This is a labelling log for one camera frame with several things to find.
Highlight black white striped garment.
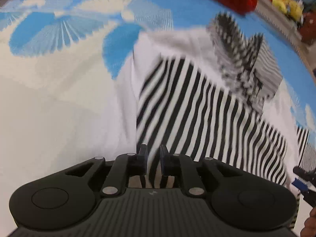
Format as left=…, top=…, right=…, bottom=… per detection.
left=127, top=12, right=300, bottom=189

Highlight person's right hand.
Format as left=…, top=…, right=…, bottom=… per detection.
left=300, top=208, right=316, bottom=237

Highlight blue cream patterned bedspread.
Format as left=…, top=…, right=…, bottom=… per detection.
left=1, top=0, right=315, bottom=236

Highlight yellow plush toys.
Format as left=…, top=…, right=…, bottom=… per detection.
left=270, top=0, right=304, bottom=22

